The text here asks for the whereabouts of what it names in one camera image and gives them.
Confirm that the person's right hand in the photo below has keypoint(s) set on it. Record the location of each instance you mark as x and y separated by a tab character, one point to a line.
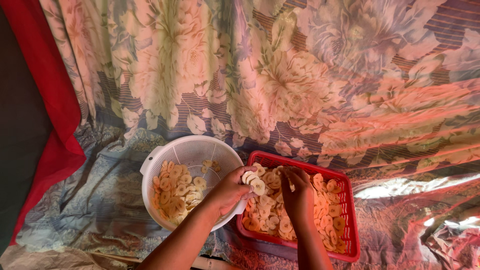
298	195

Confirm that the person's left hand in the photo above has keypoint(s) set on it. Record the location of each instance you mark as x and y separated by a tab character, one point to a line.
228	191

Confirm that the person's right fingers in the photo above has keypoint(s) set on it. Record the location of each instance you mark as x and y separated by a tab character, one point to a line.
294	176

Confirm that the single plantain slice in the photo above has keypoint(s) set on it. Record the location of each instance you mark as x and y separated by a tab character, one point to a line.
291	184

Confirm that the handful of plantain slices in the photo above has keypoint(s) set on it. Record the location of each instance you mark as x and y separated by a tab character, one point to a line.
254	182

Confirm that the layer of slices in tray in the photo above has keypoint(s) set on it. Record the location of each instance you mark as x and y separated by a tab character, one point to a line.
330	213

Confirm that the red plastic basket tray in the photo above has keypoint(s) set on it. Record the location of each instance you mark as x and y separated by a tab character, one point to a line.
348	210

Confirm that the floral patterned cloth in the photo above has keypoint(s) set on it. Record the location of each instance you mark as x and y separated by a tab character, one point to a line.
285	93

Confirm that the white plastic colander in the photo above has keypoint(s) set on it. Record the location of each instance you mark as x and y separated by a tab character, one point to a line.
187	157

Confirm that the pile of slices in colander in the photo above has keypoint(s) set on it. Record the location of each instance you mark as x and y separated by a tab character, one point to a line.
176	195

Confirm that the red cloth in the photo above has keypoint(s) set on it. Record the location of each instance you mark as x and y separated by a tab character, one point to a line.
48	93

